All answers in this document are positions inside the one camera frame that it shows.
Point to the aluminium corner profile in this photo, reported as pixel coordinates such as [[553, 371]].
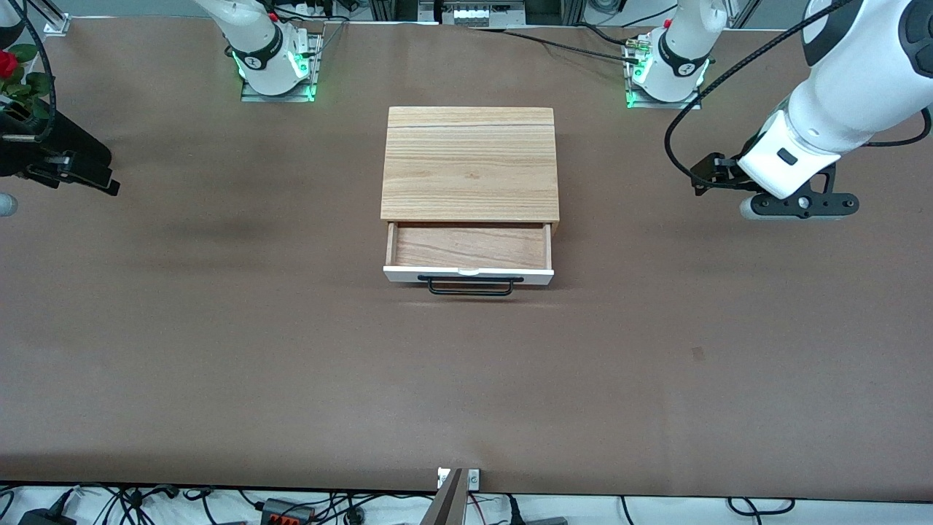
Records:
[[57, 22]]

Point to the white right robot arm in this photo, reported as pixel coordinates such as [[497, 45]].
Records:
[[262, 44]]

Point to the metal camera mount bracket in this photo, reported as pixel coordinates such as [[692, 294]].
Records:
[[474, 479]]

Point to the black box with orange connectors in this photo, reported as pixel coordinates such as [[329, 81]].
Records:
[[286, 512]]

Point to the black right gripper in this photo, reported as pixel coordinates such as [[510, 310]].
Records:
[[29, 146]]

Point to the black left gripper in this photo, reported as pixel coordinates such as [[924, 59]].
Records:
[[711, 172]]

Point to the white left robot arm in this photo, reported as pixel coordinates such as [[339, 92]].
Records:
[[853, 87]]

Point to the aluminium frame profile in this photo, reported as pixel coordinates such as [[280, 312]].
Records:
[[393, 9]]

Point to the grey floor box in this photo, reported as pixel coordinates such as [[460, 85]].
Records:
[[545, 520]]

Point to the red rose with leaves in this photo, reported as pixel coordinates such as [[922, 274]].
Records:
[[7, 64]]

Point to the wooden drawer cabinet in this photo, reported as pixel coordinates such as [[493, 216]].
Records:
[[470, 164]]

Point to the white terminal block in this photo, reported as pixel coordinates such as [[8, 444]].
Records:
[[472, 13]]

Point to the black power adapter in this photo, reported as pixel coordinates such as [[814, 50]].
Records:
[[45, 518]]

